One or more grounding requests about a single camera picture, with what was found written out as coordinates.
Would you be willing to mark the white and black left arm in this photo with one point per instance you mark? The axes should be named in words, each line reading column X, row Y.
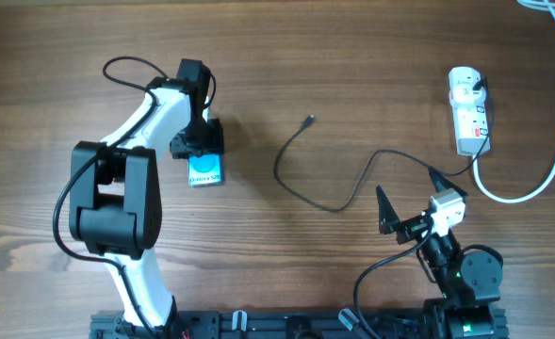
column 110, row 211

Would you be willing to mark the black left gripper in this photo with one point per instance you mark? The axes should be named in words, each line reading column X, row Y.
column 214, row 144

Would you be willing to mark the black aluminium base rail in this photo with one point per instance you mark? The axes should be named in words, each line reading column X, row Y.
column 300, row 325

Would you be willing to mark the white power strip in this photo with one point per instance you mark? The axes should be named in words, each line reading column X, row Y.
column 470, row 122

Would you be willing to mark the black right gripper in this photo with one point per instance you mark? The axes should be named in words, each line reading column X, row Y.
column 390, row 221

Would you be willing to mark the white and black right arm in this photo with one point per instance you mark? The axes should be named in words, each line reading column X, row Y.
column 468, row 278

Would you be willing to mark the teal screen Galaxy smartphone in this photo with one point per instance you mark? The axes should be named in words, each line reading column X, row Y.
column 205, row 170

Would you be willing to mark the white USB charger plug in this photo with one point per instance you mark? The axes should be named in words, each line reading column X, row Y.
column 466, row 94

